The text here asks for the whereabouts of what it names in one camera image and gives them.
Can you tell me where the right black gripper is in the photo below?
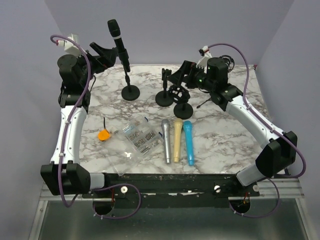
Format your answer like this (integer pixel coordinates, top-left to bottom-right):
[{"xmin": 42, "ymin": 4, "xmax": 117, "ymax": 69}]
[{"xmin": 167, "ymin": 60, "xmax": 215, "ymax": 93}]

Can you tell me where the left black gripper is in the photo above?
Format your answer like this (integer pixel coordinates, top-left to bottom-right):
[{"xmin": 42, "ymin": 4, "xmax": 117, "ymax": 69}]
[{"xmin": 72, "ymin": 43, "xmax": 117, "ymax": 88}]

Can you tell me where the black round-base stand with clip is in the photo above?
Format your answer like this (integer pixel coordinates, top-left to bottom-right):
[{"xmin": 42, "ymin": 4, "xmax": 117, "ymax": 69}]
[{"xmin": 155, "ymin": 68, "xmax": 173, "ymax": 107}]

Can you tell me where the black microphone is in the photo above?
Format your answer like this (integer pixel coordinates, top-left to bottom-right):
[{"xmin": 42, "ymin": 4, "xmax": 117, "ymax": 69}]
[{"xmin": 107, "ymin": 19, "xmax": 131, "ymax": 72}]

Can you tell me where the black shock-mount mic stand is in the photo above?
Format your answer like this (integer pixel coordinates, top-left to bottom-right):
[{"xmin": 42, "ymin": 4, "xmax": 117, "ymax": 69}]
[{"xmin": 168, "ymin": 85, "xmax": 194, "ymax": 120}]

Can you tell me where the black round-base mic stand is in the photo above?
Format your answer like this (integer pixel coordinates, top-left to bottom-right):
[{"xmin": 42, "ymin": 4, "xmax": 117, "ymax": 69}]
[{"xmin": 112, "ymin": 47, "xmax": 140, "ymax": 101}]

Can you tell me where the cream microphone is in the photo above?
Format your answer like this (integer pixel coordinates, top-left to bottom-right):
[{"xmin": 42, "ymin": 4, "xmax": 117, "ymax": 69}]
[{"xmin": 173, "ymin": 118, "xmax": 183, "ymax": 163}]

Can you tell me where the silver microphone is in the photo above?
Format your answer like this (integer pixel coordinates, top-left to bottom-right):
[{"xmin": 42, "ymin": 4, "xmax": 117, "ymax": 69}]
[{"xmin": 161, "ymin": 119, "xmax": 171, "ymax": 164}]

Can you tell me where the blue microphone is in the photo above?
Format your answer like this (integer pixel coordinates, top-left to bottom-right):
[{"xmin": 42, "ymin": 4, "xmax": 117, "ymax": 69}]
[{"xmin": 183, "ymin": 120, "xmax": 195, "ymax": 166}]

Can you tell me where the black tripod shock-mount stand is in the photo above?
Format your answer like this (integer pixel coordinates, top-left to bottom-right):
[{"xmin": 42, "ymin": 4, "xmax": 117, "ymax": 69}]
[{"xmin": 205, "ymin": 55, "xmax": 235, "ymax": 112}]

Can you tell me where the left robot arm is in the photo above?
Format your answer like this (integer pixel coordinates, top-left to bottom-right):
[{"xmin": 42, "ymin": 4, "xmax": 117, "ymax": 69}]
[{"xmin": 40, "ymin": 42, "xmax": 118, "ymax": 198}]

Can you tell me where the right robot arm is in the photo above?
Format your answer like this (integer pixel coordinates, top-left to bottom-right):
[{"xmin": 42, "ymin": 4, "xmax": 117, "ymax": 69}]
[{"xmin": 166, "ymin": 57, "xmax": 298, "ymax": 196}]

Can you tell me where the clear plastic screw box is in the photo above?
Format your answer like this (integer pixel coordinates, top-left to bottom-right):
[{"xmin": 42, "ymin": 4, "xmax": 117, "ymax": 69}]
[{"xmin": 103, "ymin": 115, "xmax": 163, "ymax": 176}]

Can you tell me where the orange plastic piece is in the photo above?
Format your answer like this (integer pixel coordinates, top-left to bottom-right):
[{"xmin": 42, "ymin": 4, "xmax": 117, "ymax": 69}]
[{"xmin": 97, "ymin": 129, "xmax": 111, "ymax": 142}]

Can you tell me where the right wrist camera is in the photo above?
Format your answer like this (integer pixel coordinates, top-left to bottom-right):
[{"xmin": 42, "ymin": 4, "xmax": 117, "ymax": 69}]
[{"xmin": 196, "ymin": 45, "xmax": 212, "ymax": 69}]

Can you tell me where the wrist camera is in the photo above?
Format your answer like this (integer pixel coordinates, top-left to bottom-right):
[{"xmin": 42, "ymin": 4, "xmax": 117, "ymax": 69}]
[
  {"xmin": 196, "ymin": 45, "xmax": 212, "ymax": 69},
  {"xmin": 56, "ymin": 33, "xmax": 82, "ymax": 57}
]

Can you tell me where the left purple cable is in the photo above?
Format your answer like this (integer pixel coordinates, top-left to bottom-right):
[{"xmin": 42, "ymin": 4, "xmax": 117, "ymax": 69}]
[{"xmin": 49, "ymin": 34, "xmax": 142, "ymax": 221}]

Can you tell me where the purple cable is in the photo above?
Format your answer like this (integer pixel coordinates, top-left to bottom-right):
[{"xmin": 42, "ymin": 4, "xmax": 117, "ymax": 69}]
[
  {"xmin": 49, "ymin": 34, "xmax": 142, "ymax": 221},
  {"xmin": 207, "ymin": 42, "xmax": 307, "ymax": 220}
]

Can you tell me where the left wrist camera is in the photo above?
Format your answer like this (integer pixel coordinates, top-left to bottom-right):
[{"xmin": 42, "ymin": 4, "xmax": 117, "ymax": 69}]
[{"xmin": 56, "ymin": 33, "xmax": 82, "ymax": 57}]

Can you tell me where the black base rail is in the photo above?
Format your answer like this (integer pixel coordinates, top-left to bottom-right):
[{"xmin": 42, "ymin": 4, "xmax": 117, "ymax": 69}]
[{"xmin": 83, "ymin": 173, "xmax": 260, "ymax": 209}]

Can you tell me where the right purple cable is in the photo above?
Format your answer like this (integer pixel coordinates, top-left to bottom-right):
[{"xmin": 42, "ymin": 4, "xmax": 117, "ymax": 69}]
[{"xmin": 207, "ymin": 42, "xmax": 307, "ymax": 220}]

